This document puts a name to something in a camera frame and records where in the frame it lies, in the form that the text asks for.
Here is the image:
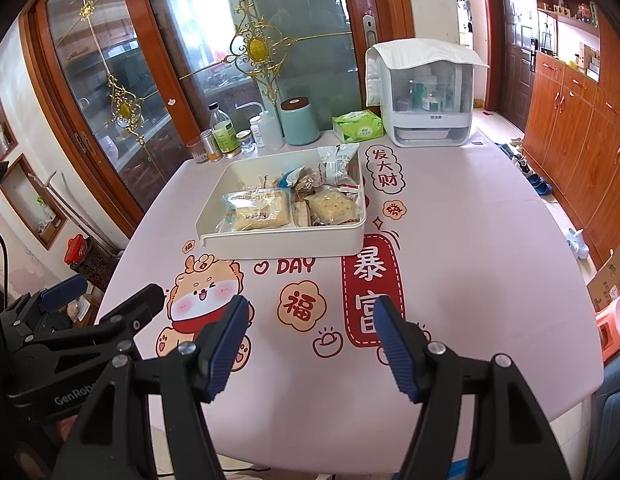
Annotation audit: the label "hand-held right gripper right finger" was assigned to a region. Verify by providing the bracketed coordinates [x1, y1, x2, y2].
[372, 295, 551, 480]

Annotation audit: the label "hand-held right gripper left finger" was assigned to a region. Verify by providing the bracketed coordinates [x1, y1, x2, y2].
[52, 295, 251, 480]

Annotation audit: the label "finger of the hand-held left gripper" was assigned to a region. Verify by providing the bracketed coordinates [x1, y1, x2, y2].
[27, 283, 167, 361]
[0, 274, 89, 332]

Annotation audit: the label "white plastic tray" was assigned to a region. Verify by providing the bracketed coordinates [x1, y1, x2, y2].
[197, 147, 367, 260]

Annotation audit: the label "clear bread packet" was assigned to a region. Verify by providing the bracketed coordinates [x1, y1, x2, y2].
[222, 187, 293, 233]

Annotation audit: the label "round rice cake packet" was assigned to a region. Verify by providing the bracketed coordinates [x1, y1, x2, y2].
[307, 185, 361, 226]

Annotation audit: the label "clear wafer stick packet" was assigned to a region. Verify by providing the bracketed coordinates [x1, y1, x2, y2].
[291, 195, 311, 228]

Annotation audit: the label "white red fruit-print packet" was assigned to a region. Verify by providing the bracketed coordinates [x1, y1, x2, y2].
[317, 142, 361, 188]

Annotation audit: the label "red lidded container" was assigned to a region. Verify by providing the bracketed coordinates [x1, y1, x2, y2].
[64, 234, 90, 266]

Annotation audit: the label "clear glass cup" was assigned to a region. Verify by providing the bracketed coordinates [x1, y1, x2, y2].
[186, 136, 211, 165]

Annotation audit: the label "glass bottle with green label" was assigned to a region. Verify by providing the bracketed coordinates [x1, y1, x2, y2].
[209, 103, 242, 157]

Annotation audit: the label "blue slippers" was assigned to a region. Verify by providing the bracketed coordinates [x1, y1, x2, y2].
[527, 172, 553, 196]

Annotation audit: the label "pink plastic stool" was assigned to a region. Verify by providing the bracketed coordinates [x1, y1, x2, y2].
[594, 296, 620, 356]

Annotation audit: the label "white squeeze bottle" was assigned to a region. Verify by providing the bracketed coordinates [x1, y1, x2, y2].
[235, 102, 285, 152]

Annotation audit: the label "green tissue pack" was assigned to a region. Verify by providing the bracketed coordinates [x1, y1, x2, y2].
[332, 111, 385, 143]

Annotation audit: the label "cardboard box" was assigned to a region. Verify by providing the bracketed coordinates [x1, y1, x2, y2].
[586, 245, 620, 313]

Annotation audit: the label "blue grey chair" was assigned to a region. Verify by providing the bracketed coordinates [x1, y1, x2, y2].
[592, 355, 620, 480]

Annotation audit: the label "teal canister with brown lid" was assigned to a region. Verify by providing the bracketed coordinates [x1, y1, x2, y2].
[281, 97, 321, 146]

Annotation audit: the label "wood-framed glass sliding door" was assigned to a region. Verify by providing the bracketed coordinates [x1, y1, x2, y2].
[20, 0, 415, 221]

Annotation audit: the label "dark entrance door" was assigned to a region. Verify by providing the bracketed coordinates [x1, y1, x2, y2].
[495, 0, 538, 131]

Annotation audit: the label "wooden framed wall niche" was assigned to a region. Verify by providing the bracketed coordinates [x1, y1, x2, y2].
[0, 154, 68, 251]

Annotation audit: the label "wooden wall cabinet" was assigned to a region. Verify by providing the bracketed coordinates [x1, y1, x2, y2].
[520, 0, 620, 266]

